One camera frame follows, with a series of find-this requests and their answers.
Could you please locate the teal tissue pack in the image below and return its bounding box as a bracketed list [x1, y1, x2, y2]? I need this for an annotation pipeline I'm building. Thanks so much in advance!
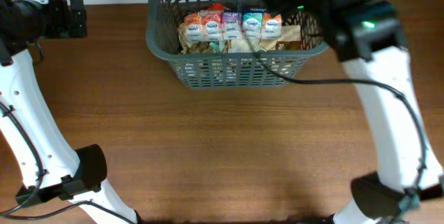
[210, 42, 223, 52]

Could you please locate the beige brown snack pouch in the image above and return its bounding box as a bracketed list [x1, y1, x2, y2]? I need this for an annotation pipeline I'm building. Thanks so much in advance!
[178, 23, 216, 55]

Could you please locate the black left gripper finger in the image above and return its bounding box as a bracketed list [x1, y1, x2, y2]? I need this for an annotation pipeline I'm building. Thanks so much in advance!
[69, 17, 87, 38]
[70, 0, 87, 18]

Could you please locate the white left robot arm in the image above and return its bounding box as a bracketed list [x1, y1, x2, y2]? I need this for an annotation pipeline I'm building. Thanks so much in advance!
[1, 0, 141, 223]

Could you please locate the grey plastic lattice basket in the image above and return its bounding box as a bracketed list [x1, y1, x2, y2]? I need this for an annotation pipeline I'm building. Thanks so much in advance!
[146, 0, 327, 89]

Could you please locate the beige cookie packet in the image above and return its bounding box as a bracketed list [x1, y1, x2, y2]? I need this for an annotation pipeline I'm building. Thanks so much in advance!
[228, 25, 302, 53]

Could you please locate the orange biscuit packet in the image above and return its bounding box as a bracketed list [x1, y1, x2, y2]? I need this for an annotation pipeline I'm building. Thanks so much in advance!
[207, 3, 226, 11]

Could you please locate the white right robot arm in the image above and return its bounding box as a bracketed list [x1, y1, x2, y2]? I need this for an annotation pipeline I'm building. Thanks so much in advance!
[262, 0, 443, 223]

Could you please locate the blue snack packet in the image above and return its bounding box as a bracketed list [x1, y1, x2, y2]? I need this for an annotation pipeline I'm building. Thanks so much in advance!
[182, 9, 282, 42]

